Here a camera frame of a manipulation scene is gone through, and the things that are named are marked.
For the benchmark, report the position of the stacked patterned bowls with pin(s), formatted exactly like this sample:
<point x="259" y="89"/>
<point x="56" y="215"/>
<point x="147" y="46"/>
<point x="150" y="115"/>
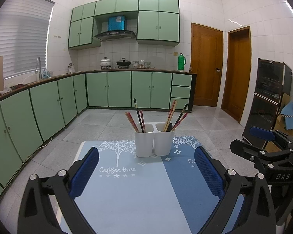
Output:
<point x="136" y="64"/>

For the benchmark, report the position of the wooden door in side wall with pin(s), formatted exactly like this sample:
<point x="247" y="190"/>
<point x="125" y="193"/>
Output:
<point x="236" y="78"/>

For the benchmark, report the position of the black spoon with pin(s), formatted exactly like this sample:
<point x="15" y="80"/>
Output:
<point x="169" y="126"/>

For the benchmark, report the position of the blue range hood chimney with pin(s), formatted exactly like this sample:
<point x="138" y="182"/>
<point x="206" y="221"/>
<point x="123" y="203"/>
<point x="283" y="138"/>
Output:
<point x="116" y="23"/>

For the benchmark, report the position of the black range hood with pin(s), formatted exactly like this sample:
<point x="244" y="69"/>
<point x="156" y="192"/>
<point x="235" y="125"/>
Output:
<point x="114" y="35"/>

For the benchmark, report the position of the wooden chopstick red patterned end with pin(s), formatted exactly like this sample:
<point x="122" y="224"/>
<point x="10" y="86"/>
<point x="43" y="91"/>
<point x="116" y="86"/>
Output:
<point x="182" y="119"/>
<point x="141" y="117"/>

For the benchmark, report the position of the blue cloth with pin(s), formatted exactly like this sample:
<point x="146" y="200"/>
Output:
<point x="289" y="117"/>

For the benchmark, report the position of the black glass-front cabinet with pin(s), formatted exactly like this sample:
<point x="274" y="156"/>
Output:
<point x="266" y="90"/>

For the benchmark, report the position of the green kitchen wall cabinets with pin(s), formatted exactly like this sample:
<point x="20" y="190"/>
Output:
<point x="149" y="24"/>

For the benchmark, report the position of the green thermos flask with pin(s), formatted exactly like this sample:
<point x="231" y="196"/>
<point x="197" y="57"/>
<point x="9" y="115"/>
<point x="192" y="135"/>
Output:
<point x="182" y="62"/>

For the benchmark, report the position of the brown cardboard box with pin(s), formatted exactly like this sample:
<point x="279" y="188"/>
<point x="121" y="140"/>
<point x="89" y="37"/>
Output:
<point x="284" y="100"/>

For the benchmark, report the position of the white cooking pot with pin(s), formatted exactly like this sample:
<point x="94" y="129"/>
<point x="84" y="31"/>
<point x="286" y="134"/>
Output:
<point x="105" y="63"/>

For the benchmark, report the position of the metal kitchen faucet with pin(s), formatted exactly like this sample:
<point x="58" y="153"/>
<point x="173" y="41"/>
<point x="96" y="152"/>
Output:
<point x="38" y="63"/>

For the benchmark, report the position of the white two-compartment utensil holder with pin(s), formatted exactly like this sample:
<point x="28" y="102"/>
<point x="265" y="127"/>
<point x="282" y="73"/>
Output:
<point x="144" y="143"/>

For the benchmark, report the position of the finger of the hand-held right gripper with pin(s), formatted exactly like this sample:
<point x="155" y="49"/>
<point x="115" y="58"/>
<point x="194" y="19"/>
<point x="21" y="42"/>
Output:
<point x="261" y="132"/>
<point x="244" y="148"/>

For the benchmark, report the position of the black wok with lid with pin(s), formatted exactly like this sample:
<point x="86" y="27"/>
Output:
<point x="124" y="63"/>

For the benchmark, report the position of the two-tone blue tree print mat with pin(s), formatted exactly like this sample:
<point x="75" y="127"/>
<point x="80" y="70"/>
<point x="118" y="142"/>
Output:
<point x="136" y="199"/>

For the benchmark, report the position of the dark red cloth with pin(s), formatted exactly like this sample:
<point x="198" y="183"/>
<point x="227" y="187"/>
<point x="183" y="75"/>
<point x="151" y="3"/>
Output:
<point x="17" y="86"/>

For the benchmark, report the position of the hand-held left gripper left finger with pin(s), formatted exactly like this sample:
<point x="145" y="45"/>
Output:
<point x="84" y="173"/>

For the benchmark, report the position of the closed wooden door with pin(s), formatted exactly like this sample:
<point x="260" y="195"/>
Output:
<point x="205" y="65"/>

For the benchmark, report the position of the white window blinds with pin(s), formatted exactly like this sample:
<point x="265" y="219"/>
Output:
<point x="22" y="41"/>

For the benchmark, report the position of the metal kettle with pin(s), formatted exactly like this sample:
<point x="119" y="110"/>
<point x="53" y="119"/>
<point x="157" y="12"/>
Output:
<point x="70" y="68"/>

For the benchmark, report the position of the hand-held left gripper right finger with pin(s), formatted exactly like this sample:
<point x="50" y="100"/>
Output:
<point x="208" y="173"/>

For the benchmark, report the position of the green kitchen base cabinets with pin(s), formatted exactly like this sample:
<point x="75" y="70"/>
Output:
<point x="51" y="102"/>

